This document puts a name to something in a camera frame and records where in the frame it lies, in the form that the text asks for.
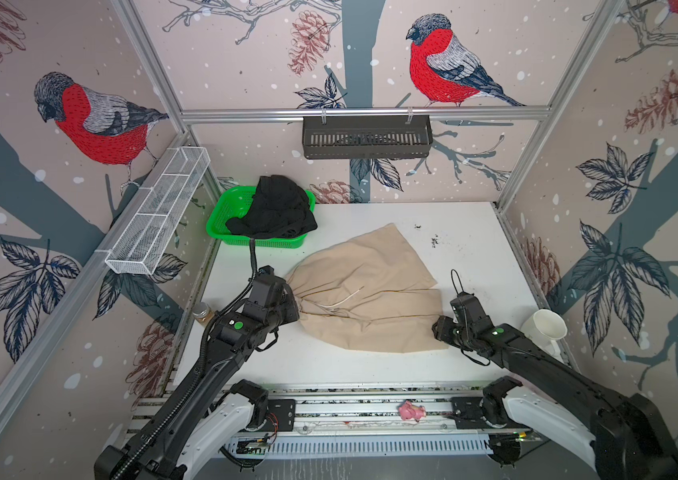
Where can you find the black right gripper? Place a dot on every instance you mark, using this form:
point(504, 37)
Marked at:
point(440, 328)

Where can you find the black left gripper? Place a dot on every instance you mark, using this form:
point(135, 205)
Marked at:
point(288, 298)

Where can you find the beige drawstring shorts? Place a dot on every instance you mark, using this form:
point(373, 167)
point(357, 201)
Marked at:
point(371, 293)

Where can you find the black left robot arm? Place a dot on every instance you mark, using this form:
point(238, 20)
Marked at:
point(206, 410)

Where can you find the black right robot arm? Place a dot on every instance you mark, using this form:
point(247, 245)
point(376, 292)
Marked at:
point(619, 437)

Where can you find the black shorts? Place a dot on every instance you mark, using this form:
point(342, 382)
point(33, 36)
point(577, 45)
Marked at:
point(279, 209)

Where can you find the small glass jar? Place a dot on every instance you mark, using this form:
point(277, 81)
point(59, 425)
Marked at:
point(202, 313)

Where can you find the white mug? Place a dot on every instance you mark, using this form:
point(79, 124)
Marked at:
point(546, 329)

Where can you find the pink toy figure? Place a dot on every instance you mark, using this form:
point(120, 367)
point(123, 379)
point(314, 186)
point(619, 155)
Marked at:
point(408, 411)

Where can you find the green plastic perforated basket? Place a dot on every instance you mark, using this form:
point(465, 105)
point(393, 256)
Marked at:
point(235, 203)

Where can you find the black hanging slotted basket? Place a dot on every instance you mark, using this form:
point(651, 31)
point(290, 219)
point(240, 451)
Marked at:
point(366, 137)

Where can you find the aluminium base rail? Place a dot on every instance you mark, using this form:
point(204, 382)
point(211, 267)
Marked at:
point(363, 421)

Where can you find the white wire mesh shelf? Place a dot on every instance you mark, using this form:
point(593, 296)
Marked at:
point(144, 241)

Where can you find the horizontal aluminium rail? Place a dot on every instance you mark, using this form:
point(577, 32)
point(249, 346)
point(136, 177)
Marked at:
point(535, 113)

